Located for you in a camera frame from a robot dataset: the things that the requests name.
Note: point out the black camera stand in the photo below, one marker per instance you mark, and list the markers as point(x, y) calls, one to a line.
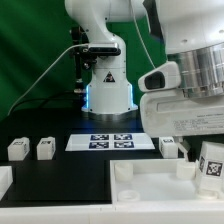
point(86, 57)

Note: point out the white front wall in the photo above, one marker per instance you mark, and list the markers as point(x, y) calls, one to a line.
point(192, 212)

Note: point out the white obstacle wall left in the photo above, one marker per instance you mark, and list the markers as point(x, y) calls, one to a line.
point(6, 179)

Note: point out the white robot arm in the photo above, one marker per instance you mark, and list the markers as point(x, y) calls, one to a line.
point(193, 33)

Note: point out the white tag sheet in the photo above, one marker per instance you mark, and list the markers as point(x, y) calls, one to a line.
point(104, 142)

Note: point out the white square tabletop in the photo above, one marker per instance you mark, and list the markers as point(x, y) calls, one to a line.
point(149, 180)

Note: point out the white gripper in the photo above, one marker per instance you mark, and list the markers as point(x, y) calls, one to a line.
point(168, 113)

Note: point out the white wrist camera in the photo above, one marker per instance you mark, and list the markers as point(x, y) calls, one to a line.
point(166, 76)

